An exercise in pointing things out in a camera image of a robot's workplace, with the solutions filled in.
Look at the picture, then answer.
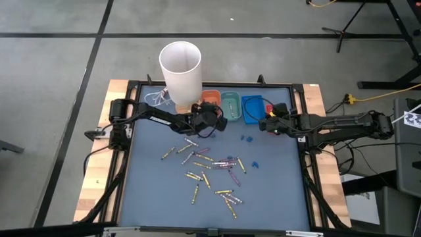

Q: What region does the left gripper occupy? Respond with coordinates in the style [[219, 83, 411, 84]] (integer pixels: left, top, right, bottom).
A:
[[192, 101, 220, 133]]

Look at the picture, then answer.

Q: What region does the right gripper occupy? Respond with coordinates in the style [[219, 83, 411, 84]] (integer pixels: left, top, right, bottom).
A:
[[259, 103, 299, 136]]

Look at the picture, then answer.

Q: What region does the orange plastic bin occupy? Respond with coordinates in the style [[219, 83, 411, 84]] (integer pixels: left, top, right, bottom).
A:
[[200, 89, 222, 111]]

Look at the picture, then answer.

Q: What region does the red plastic basket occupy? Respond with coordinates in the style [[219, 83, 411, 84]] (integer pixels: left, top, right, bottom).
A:
[[264, 103, 292, 136]]

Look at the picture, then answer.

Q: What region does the blue plastic basket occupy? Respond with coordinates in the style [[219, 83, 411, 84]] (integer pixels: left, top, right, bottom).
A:
[[241, 94, 266, 125]]

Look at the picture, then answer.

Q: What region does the teal plastic bin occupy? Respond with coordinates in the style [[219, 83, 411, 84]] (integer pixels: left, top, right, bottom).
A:
[[219, 91, 243, 122]]

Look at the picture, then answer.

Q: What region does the white shade table lamp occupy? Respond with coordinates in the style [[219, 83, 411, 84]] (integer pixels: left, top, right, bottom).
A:
[[159, 41, 203, 115]]

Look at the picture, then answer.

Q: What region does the blue-grey table mat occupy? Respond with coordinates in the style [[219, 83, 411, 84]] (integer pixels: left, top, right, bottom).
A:
[[118, 86, 312, 231]]

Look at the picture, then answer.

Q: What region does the black floor beam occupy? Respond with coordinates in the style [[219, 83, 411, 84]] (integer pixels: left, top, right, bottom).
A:
[[341, 169, 399, 197]]

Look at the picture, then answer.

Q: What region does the black tripod stand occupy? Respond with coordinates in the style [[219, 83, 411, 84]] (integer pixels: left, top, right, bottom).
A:
[[321, 2, 366, 53]]

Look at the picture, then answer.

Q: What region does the white box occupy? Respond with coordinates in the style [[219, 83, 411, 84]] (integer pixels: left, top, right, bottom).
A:
[[341, 174, 381, 225]]

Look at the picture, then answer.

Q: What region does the grey cabinet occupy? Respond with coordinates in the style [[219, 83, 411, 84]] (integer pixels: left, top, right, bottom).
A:
[[393, 97, 421, 198]]

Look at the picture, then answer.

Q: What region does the white marker tag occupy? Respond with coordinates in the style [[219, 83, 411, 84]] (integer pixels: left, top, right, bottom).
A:
[[403, 111, 421, 129]]

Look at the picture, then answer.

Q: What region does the grey box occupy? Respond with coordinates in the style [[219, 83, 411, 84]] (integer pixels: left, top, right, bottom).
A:
[[374, 186, 421, 237]]

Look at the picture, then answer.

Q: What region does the black stand foot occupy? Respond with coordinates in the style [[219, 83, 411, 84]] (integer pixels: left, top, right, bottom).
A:
[[0, 140, 26, 155]]

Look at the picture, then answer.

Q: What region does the black table frame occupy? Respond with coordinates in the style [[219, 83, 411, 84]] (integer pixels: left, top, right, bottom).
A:
[[77, 74, 350, 231]]

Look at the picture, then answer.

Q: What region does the clear lamp cord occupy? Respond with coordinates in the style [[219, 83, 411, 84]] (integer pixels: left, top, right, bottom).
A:
[[143, 88, 172, 108]]

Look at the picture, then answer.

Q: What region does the silver bracket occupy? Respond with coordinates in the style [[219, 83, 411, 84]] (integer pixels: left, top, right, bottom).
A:
[[285, 230, 325, 237], [102, 225, 141, 236]]

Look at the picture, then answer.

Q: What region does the black desk frame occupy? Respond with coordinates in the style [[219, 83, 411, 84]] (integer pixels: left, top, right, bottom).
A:
[[357, 0, 421, 90]]

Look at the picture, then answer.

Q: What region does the yellow extension cable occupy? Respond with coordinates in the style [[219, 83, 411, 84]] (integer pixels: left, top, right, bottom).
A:
[[354, 82, 421, 103]]

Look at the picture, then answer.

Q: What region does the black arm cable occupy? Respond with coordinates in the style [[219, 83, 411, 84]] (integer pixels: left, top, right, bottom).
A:
[[82, 144, 112, 174]]

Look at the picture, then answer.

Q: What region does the yellow floor cable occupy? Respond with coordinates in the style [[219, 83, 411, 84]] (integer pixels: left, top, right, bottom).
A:
[[307, 0, 338, 8]]

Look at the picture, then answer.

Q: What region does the white cable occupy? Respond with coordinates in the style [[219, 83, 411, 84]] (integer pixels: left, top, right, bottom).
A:
[[389, 104, 421, 125]]

